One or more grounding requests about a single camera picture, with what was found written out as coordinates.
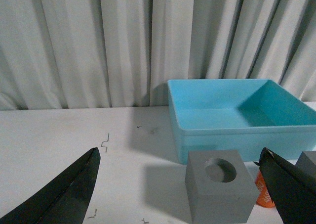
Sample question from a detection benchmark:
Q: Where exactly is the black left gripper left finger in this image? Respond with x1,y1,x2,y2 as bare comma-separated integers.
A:
0,147,101,224

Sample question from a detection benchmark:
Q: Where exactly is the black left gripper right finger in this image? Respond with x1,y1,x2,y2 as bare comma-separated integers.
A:
255,147,316,224

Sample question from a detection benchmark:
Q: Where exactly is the gray cube with square hole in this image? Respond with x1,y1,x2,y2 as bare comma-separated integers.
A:
295,151,316,178

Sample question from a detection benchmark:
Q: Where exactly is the gray cube with round hole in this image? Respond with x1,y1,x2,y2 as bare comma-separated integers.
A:
185,150,259,224

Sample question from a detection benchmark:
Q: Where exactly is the blue plastic box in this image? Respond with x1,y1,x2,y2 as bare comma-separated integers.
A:
167,79,316,164

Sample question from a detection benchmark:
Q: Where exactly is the orange cylinder part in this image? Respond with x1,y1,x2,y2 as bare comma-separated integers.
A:
255,171,275,208

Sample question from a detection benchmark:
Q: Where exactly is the white pleated curtain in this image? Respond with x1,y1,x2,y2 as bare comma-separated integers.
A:
0,0,316,110

